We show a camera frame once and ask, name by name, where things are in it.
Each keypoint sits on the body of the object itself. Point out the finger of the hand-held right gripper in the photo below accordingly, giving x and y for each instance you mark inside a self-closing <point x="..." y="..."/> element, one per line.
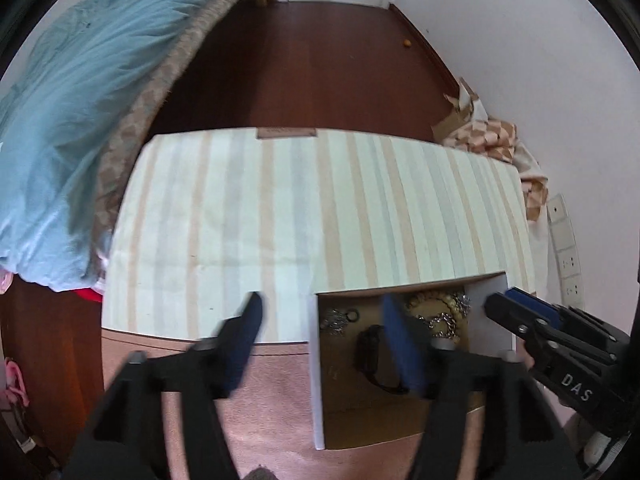
<point x="510" y="315"/>
<point x="530" y="302"/>

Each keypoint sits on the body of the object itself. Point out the black smart band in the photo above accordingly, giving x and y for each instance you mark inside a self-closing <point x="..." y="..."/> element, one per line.
<point x="367" y="355"/>

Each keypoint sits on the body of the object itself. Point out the cardboard box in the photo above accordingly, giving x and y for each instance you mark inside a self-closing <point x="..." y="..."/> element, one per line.
<point x="345" y="410"/>

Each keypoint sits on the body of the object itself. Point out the brown checkered blanket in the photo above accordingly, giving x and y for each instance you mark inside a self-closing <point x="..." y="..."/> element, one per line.
<point x="495" y="137"/>

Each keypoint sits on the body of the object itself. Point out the torn cardboard piece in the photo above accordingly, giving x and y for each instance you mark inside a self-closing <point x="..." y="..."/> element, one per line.
<point x="460" y="110"/>

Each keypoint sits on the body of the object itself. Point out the light blue duvet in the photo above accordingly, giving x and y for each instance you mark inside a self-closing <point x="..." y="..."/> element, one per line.
<point x="65" y="110"/>

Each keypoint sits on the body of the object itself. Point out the striped and pink table mat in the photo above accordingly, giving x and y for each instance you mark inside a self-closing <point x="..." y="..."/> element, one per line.
<point x="300" y="210"/>

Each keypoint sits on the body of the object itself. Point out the red cloth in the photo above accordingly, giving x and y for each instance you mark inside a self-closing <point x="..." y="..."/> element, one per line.
<point x="92" y="294"/>

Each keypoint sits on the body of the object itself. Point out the white cloth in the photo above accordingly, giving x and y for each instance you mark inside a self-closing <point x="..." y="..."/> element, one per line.
<point x="540" y="240"/>

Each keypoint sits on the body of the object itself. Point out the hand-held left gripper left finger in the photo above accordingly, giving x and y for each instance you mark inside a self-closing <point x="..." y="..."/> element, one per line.
<point x="245" y="345"/>

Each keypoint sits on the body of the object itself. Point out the beige checkered mattress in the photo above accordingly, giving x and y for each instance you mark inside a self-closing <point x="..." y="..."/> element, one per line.
<point x="150" y="105"/>

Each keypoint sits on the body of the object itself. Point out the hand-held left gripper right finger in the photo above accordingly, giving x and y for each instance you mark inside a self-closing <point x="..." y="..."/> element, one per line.
<point x="402" y="347"/>

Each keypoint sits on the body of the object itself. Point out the white wall socket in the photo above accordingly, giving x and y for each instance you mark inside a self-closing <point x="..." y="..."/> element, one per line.
<point x="559" y="210"/>
<point x="567" y="261"/>
<point x="574" y="290"/>

